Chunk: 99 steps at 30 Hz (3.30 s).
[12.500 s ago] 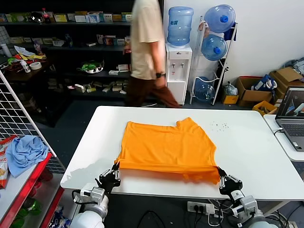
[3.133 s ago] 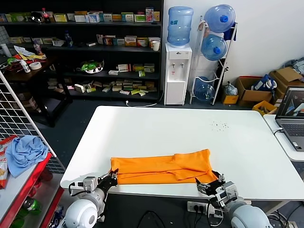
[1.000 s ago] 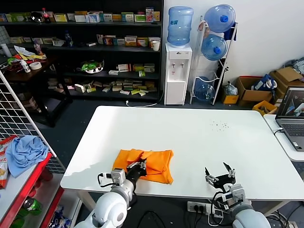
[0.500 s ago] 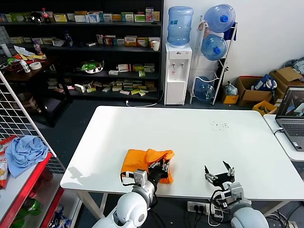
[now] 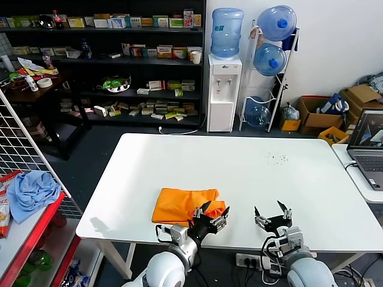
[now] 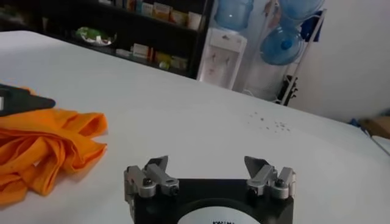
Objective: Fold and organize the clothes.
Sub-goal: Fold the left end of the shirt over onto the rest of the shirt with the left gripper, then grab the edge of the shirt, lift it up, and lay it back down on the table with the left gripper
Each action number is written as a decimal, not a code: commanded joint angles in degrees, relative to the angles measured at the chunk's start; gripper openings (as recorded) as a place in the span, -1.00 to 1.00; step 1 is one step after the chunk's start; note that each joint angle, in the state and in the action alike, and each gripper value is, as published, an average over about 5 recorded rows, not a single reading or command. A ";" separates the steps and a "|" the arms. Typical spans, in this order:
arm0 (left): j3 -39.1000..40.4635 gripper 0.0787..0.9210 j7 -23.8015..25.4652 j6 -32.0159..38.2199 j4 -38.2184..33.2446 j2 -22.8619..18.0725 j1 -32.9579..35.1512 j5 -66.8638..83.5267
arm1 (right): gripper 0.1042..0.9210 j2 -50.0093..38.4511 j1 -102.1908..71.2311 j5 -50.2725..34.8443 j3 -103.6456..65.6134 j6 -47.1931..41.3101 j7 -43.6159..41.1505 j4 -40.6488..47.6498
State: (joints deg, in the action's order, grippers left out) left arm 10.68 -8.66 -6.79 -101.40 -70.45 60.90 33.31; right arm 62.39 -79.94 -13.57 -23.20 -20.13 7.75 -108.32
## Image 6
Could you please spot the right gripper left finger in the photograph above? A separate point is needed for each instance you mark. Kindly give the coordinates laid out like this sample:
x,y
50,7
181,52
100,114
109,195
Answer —
x,y
160,178

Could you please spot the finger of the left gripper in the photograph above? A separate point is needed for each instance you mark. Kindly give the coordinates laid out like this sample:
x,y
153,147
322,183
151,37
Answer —
x,y
21,102

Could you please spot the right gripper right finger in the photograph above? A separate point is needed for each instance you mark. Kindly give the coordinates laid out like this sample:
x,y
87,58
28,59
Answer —
x,y
262,176

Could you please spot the orange t-shirt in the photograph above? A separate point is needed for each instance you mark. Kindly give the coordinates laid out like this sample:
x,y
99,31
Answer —
x,y
45,146

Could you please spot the scatter of dark crumbs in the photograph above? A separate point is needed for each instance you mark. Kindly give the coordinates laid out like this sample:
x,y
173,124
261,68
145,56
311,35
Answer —
x,y
261,119

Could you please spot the bowl of green packets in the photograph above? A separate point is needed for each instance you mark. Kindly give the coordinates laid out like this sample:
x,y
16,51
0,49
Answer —
x,y
94,36

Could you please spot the blue shopping bag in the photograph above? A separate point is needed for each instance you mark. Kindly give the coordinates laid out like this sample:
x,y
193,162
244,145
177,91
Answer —
x,y
358,125

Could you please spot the small green medicine box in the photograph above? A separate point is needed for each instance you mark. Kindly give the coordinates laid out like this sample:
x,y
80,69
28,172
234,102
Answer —
x,y
164,65

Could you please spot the flat white medicine box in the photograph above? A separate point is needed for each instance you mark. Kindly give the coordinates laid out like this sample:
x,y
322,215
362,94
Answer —
x,y
123,53

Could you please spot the white green medicine box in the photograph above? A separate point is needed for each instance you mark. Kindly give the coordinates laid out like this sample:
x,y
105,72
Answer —
x,y
179,63

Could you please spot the yellow green medicine box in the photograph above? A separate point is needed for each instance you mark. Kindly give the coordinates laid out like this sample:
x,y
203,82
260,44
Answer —
x,y
163,57

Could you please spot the white water dispenser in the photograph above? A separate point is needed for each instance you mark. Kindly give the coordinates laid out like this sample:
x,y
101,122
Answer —
x,y
221,61

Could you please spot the open cardboard box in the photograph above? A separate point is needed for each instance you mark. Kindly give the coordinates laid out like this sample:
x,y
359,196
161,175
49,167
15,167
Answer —
x,y
377,126

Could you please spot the red white medicine box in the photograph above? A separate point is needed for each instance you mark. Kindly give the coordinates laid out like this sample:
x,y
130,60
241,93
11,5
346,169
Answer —
x,y
141,51

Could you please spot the black shelving unit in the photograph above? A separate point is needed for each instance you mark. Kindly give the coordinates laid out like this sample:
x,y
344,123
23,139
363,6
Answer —
x,y
137,33

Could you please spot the teal white medicine box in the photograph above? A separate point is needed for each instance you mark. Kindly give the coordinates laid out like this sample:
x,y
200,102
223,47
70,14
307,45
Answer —
x,y
147,9

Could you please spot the beige rag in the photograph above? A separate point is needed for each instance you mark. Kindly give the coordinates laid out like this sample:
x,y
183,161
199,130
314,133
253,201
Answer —
x,y
271,15

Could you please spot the orange white medicine box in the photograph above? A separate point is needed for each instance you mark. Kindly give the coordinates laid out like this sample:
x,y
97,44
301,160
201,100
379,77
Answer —
x,y
178,17

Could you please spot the blue water jug with label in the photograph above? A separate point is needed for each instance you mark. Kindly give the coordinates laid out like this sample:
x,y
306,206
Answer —
x,y
233,13

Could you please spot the yellow white medicine box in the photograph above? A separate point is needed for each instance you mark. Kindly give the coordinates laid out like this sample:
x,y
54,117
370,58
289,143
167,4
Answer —
x,y
161,11

